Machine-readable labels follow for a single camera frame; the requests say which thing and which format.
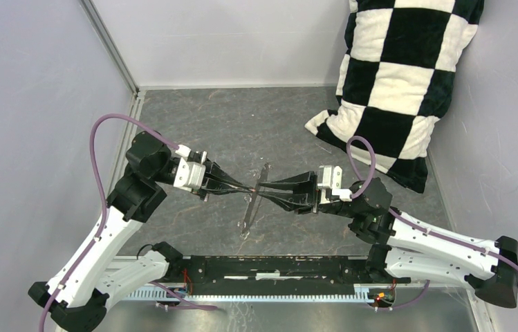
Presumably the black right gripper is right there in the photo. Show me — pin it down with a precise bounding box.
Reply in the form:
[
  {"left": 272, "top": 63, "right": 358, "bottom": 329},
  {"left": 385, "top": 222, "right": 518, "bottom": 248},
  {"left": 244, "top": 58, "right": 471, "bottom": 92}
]
[{"left": 256, "top": 169, "right": 359, "bottom": 219}]

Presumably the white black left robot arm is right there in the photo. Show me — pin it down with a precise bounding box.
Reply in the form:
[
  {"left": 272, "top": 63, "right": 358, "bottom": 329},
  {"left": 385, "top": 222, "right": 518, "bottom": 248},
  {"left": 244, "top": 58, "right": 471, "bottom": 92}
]
[{"left": 28, "top": 131, "right": 253, "bottom": 331}]

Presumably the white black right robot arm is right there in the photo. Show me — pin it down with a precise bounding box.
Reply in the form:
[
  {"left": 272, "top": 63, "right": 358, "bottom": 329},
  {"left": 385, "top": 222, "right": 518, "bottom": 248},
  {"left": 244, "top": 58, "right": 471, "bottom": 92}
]
[{"left": 258, "top": 166, "right": 518, "bottom": 308}]

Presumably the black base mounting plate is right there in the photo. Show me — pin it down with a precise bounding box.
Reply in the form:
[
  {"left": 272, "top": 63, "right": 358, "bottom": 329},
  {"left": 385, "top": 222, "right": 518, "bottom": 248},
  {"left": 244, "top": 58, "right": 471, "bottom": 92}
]
[{"left": 138, "top": 255, "right": 411, "bottom": 297}]

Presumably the black white checkered pillow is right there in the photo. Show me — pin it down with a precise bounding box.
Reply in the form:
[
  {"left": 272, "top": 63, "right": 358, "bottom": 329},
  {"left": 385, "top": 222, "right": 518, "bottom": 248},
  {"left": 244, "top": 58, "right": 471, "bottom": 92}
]
[{"left": 305, "top": 1, "right": 485, "bottom": 194}]

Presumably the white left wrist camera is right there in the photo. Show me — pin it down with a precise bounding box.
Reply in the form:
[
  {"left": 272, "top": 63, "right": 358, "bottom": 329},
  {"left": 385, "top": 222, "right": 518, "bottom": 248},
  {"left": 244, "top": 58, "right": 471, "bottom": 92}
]
[{"left": 172, "top": 145, "right": 208, "bottom": 192}]

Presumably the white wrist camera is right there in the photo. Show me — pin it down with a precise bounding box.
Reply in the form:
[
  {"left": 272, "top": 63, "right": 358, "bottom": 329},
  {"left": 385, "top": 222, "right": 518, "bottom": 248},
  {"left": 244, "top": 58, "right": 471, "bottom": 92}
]
[
  {"left": 316, "top": 165, "right": 352, "bottom": 204},
  {"left": 172, "top": 145, "right": 208, "bottom": 192}
]

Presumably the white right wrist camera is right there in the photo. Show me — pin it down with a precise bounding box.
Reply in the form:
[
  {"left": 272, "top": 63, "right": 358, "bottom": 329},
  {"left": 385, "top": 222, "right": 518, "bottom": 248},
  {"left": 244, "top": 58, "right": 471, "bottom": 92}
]
[{"left": 316, "top": 165, "right": 352, "bottom": 204}]

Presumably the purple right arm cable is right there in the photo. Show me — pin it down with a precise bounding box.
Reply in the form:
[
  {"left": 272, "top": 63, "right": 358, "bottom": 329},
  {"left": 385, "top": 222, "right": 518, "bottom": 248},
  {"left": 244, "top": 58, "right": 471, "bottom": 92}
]
[{"left": 346, "top": 135, "right": 518, "bottom": 313}]

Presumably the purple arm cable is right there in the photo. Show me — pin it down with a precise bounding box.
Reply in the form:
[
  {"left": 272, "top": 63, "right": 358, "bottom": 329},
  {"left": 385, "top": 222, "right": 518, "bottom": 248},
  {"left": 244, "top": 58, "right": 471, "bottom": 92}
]
[
  {"left": 38, "top": 113, "right": 221, "bottom": 332},
  {"left": 346, "top": 135, "right": 518, "bottom": 313}
]

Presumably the white slotted cable duct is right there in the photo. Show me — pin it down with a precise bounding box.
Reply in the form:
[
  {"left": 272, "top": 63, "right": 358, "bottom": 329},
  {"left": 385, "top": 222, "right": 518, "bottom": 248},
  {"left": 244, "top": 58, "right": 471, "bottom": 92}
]
[{"left": 85, "top": 286, "right": 372, "bottom": 304}]

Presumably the aluminium frame rail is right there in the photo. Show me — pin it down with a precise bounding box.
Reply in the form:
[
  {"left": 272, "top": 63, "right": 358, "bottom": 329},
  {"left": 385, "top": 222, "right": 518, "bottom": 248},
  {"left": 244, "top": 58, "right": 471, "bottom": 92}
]
[{"left": 79, "top": 0, "right": 146, "bottom": 194}]

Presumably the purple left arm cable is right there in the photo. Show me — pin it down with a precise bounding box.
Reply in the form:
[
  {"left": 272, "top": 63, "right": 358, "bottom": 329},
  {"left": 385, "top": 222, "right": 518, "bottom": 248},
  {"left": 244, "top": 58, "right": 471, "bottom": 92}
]
[{"left": 38, "top": 113, "right": 221, "bottom": 332}]

